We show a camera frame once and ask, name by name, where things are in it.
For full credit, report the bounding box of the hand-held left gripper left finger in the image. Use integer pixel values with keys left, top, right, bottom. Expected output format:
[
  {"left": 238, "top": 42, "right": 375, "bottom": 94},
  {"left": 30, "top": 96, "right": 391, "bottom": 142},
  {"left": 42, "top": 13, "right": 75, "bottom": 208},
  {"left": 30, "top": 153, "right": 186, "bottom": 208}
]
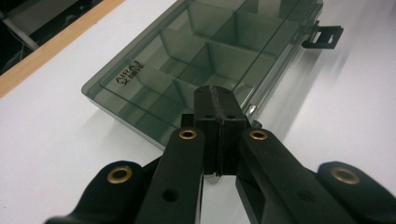
[{"left": 134, "top": 85, "right": 223, "bottom": 224}]

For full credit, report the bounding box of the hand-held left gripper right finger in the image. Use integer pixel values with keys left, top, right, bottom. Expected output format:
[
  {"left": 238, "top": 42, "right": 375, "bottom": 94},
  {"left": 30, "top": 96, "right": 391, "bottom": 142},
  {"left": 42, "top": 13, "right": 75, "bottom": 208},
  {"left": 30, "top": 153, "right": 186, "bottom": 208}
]
[{"left": 214, "top": 85, "right": 360, "bottom": 224}]

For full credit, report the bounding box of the grey transparent compartment box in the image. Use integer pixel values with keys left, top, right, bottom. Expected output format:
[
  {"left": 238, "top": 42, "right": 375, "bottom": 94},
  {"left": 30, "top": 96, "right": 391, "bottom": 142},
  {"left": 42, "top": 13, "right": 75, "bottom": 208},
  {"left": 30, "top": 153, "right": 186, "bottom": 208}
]
[{"left": 81, "top": 0, "right": 345, "bottom": 152}]

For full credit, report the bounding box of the white board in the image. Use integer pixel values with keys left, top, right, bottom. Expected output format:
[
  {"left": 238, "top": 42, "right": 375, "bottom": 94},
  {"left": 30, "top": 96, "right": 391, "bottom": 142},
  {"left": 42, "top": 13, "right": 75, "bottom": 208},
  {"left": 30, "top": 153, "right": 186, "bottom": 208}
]
[{"left": 0, "top": 0, "right": 396, "bottom": 224}]

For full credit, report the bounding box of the wooden table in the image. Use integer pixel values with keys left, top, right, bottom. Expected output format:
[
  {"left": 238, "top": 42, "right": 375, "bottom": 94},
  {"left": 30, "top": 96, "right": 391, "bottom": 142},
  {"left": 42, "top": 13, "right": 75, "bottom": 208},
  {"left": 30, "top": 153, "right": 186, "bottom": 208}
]
[{"left": 0, "top": 0, "right": 126, "bottom": 99}]

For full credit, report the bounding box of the white metal stand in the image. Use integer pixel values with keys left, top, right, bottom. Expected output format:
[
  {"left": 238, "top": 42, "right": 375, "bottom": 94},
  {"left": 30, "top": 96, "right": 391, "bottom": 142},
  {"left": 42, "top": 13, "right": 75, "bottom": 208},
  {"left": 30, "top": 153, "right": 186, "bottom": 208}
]
[{"left": 0, "top": 15, "right": 40, "bottom": 52}]

